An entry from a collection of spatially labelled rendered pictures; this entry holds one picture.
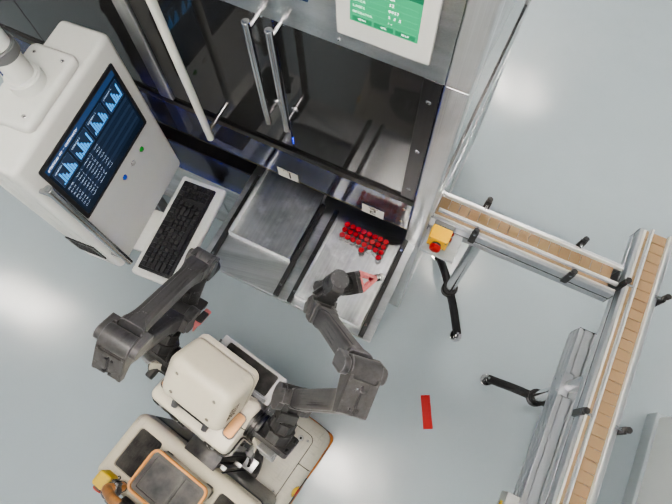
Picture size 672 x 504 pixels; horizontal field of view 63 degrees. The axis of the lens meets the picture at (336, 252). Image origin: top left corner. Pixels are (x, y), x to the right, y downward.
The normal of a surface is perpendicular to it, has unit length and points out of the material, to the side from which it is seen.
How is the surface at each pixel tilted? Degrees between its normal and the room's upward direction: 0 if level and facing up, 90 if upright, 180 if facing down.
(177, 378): 48
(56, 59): 0
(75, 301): 0
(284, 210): 0
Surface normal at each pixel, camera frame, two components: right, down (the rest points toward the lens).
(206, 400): -0.44, 0.33
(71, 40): -0.02, -0.35
